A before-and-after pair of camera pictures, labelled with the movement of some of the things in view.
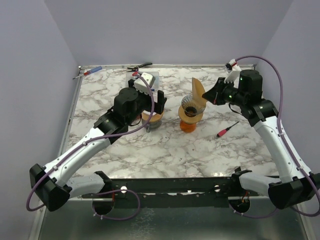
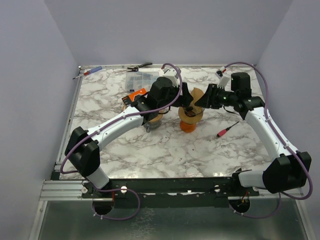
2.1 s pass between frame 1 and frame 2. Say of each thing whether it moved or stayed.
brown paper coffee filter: moved
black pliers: stayed
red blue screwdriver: stayed
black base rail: stayed
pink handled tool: stayed
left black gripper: moved
